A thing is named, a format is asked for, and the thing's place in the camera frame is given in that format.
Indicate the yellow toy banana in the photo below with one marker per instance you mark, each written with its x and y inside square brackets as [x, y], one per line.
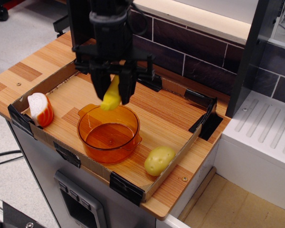
[112, 98]

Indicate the grey toy oven front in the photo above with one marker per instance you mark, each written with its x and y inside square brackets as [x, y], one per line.
[84, 209]

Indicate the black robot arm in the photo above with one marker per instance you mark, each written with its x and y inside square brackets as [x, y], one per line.
[112, 12]

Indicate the white toy sink drainboard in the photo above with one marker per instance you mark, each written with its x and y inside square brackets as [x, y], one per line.
[251, 151]

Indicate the dark wooden right post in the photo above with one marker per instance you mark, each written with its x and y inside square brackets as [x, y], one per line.
[266, 14]

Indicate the yellow toy potato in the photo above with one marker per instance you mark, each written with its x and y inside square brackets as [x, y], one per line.
[158, 160]

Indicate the orange transparent plastic pot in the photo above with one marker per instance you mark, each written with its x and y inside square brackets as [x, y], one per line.
[108, 137]

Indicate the black caster wheel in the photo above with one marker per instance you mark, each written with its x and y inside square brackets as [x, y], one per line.
[4, 15]

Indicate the dark wooden post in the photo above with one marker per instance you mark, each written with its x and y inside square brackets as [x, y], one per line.
[80, 26]
[266, 14]

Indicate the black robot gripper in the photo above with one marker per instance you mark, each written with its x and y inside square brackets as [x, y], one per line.
[105, 50]

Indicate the dark wooden left post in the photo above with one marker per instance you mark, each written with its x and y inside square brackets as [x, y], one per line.
[80, 26]

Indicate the white orange toy sushi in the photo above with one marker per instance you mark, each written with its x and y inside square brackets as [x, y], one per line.
[41, 109]

